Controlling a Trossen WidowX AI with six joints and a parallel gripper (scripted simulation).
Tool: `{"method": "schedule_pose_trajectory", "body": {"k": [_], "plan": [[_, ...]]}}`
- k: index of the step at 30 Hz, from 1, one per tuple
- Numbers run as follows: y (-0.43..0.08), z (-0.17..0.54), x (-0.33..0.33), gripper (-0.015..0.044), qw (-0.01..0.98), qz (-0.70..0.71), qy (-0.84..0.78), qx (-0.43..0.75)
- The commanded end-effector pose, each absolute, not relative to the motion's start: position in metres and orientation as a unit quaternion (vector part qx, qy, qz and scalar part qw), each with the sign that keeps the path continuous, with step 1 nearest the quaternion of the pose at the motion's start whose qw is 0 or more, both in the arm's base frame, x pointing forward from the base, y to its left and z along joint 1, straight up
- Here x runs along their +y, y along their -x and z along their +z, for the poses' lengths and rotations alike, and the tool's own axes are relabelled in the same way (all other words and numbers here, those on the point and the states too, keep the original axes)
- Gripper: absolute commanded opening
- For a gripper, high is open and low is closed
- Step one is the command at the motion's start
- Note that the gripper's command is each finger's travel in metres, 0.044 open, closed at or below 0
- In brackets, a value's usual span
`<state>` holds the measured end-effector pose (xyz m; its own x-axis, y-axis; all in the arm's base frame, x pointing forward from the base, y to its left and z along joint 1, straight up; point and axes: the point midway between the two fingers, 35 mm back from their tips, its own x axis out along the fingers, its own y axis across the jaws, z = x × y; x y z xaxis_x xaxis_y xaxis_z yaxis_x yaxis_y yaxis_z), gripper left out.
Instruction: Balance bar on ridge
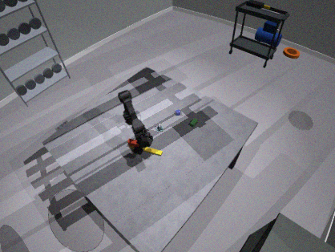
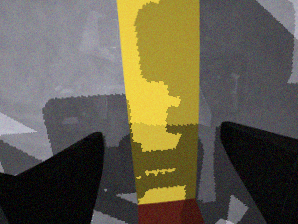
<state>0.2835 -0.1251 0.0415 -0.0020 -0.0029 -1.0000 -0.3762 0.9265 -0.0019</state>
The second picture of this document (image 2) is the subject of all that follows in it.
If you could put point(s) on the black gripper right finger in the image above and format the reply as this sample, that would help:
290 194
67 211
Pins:
267 164

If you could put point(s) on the yellow bar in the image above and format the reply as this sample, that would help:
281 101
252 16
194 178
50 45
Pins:
160 56

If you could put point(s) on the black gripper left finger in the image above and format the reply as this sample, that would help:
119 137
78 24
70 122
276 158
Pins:
60 190

